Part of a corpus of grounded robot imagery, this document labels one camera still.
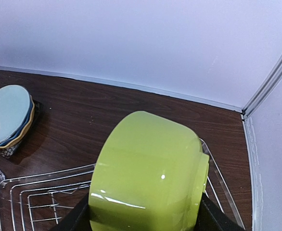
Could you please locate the chrome wire dish rack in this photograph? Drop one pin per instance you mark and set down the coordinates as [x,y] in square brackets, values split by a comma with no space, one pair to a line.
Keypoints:
[39,202]

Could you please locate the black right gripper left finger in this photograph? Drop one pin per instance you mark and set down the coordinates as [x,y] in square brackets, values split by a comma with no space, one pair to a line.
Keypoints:
[78,219]

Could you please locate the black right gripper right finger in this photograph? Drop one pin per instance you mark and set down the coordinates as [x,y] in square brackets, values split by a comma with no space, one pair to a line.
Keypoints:
[211,218]

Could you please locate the lime green bowl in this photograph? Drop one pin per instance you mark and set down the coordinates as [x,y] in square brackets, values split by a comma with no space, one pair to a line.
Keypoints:
[150,176]

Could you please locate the pale green flower plate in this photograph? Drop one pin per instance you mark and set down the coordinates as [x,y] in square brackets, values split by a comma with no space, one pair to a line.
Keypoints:
[14,105]

